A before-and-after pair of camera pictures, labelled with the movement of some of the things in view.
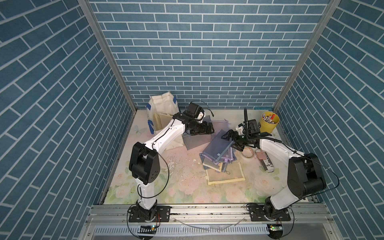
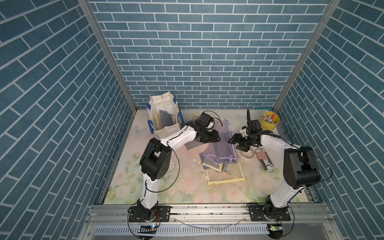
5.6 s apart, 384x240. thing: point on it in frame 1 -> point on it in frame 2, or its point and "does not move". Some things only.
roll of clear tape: [247, 152] does not move
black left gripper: [203, 130] -> [214, 137]
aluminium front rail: [303, 214] does not move
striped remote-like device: [265, 160] does not move
